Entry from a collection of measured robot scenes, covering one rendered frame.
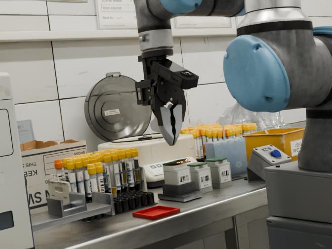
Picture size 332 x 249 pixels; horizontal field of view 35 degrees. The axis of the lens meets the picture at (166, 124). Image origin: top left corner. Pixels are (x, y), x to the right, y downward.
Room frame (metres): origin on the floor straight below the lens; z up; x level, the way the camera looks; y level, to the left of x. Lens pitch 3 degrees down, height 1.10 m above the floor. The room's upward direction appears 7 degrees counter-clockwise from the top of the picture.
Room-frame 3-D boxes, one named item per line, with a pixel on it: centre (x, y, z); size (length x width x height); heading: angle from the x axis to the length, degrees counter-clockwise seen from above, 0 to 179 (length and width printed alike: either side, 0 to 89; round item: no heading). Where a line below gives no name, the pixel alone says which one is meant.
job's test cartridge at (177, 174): (1.16, -0.01, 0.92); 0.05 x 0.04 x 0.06; 39
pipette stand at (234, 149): (1.34, -0.15, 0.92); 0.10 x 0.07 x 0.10; 120
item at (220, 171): (1.25, -0.11, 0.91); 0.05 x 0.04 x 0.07; 38
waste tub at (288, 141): (1.43, -0.30, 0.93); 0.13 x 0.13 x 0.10; 43
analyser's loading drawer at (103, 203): (0.94, 0.22, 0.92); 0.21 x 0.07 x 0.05; 128
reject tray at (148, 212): (1.02, 0.04, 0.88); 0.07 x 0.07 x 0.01; 38
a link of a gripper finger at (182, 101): (1.17, -0.03, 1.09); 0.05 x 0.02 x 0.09; 129
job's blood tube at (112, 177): (1.11, 0.13, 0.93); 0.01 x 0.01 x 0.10
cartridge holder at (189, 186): (1.16, -0.01, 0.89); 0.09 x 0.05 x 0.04; 39
